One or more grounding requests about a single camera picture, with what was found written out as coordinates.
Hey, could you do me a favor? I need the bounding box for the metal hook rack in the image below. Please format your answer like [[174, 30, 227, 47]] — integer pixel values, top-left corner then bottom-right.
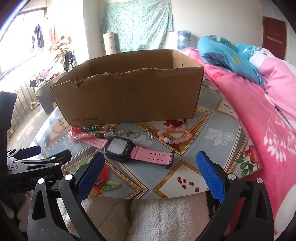
[[265, 36, 284, 45]]

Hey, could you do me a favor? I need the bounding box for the brown wooden door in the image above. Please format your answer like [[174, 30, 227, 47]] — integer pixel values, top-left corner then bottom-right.
[[262, 17, 287, 61]]

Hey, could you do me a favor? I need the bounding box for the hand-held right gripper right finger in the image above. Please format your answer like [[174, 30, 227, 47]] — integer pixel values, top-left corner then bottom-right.
[[196, 150, 275, 241]]

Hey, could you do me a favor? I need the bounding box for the green floral curtain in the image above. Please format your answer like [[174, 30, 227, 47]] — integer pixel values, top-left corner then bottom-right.
[[100, 0, 174, 52]]

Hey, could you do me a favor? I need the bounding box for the grey cabinet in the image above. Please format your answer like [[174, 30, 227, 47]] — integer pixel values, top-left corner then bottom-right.
[[35, 71, 68, 115]]

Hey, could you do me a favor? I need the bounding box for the light pink white quilt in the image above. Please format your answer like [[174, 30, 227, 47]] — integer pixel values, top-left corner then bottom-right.
[[248, 47, 296, 109]]

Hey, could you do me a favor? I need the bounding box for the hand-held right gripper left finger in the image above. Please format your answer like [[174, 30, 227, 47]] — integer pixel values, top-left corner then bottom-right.
[[27, 152, 105, 241]]

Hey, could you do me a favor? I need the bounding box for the multicolour glass bead bracelet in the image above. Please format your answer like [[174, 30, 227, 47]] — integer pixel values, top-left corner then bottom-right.
[[71, 124, 115, 138]]

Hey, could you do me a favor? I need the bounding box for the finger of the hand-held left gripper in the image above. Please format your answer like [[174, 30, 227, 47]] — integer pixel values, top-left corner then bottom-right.
[[6, 149, 72, 174], [6, 146, 41, 161]]

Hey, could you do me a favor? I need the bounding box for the pale pink bead bracelet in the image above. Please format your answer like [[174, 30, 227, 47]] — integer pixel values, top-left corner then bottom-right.
[[68, 130, 85, 142]]

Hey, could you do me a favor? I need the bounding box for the blue patterned quilt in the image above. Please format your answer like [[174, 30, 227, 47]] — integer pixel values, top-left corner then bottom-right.
[[197, 35, 274, 91]]

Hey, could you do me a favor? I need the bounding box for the blue water jug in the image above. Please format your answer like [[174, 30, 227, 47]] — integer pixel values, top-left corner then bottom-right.
[[177, 30, 192, 50]]

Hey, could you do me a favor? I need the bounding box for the pink strap digital watch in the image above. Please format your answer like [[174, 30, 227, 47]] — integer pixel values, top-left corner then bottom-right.
[[80, 136, 175, 170]]

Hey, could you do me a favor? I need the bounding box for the orange pink bead bracelet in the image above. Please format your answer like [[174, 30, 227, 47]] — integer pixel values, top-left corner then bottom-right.
[[157, 127, 193, 144]]

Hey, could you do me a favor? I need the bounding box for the dark hanging garment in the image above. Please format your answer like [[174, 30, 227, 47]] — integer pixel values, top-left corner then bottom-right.
[[31, 23, 44, 49]]

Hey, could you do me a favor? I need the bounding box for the pink floral blanket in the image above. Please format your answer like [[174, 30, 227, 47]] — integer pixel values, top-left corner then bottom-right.
[[180, 46, 296, 241]]

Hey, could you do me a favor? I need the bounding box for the cluttered pile of belongings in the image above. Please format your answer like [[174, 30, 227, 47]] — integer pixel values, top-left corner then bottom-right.
[[50, 36, 78, 71]]

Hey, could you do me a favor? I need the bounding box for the fruit print tablecloth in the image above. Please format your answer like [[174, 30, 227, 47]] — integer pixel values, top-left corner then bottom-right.
[[35, 76, 263, 201]]

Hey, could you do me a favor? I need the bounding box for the brown cardboard box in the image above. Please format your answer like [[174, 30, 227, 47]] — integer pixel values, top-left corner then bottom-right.
[[50, 49, 204, 126]]

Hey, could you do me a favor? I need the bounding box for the tall white cylinder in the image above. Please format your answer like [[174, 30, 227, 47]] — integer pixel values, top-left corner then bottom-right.
[[102, 31, 116, 56]]

